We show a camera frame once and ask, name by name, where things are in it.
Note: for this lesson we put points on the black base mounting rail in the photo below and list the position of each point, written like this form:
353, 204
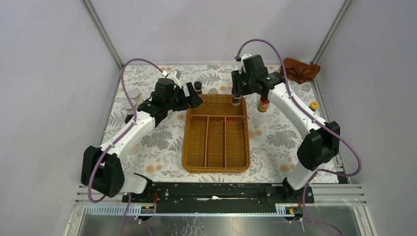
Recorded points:
205, 197

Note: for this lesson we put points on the red sauce bottle yellow cap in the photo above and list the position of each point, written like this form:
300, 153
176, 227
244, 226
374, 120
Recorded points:
263, 104

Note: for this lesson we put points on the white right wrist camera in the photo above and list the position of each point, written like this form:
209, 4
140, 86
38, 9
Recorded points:
240, 58

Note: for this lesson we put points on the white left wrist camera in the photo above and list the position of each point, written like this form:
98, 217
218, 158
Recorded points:
173, 75

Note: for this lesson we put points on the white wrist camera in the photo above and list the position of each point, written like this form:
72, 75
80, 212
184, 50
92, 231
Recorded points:
173, 75
240, 58

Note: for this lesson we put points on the silver-lid salt jar near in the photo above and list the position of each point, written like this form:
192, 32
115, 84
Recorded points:
130, 106

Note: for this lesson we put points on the brown wicker basket tray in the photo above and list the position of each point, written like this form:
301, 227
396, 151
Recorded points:
216, 136

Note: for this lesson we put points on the brown folded cloth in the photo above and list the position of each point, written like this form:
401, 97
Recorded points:
300, 72

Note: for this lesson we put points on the black-cap pale spice jar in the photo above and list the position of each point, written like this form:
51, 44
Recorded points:
134, 150

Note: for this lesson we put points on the silver-lid salt jar far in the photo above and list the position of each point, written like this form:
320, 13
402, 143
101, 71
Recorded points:
136, 95

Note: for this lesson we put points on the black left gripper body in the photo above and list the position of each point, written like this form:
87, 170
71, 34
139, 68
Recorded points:
178, 102

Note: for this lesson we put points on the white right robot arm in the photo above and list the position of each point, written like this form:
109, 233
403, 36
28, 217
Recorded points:
319, 144

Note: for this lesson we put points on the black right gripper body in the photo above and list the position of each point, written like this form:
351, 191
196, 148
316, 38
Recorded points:
248, 88

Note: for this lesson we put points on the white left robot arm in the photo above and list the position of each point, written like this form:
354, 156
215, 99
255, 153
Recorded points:
101, 168

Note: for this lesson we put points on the silver-lid salt jar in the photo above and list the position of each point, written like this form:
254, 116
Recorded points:
130, 106
136, 95

